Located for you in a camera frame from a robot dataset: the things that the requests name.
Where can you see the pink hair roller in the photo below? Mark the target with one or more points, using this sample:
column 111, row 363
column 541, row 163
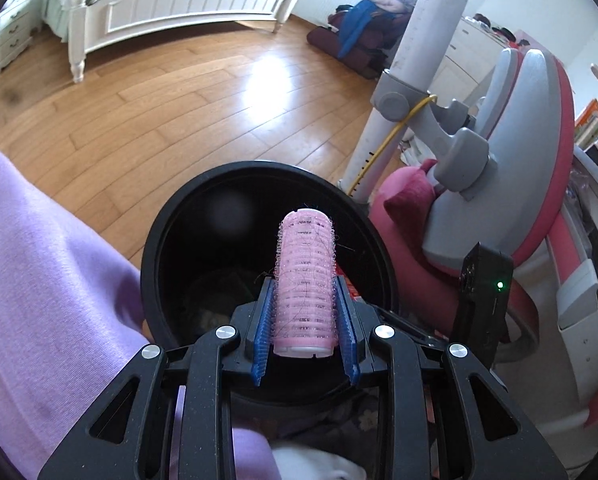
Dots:
column 304, row 280

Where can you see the black round trash bin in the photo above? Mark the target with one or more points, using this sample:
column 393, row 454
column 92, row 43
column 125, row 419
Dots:
column 204, row 240

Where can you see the white nightstand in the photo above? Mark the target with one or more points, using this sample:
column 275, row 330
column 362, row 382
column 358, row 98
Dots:
column 11, row 40

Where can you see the pink grey desk chair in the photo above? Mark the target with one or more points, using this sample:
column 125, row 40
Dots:
column 524, row 160

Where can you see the white dresser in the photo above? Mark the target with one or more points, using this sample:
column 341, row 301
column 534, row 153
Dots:
column 459, row 65

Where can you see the white pole appliance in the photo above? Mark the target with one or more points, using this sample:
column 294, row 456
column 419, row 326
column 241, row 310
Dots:
column 424, row 35

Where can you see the white wooden bed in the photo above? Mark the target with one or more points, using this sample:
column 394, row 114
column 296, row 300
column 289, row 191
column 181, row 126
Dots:
column 179, row 10

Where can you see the pile of clothes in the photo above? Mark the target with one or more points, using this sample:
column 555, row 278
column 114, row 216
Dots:
column 364, row 15

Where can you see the dark red armchair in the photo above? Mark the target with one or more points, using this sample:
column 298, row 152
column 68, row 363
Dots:
column 349, row 55

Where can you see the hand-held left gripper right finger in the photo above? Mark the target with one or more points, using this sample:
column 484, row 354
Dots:
column 346, row 340

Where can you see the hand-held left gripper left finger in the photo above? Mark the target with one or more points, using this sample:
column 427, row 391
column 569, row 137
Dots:
column 264, row 340

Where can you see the white cloth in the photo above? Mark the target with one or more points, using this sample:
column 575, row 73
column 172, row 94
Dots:
column 319, row 465

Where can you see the purple tablecloth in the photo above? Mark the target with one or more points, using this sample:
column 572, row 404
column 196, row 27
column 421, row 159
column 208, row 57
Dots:
column 39, row 285

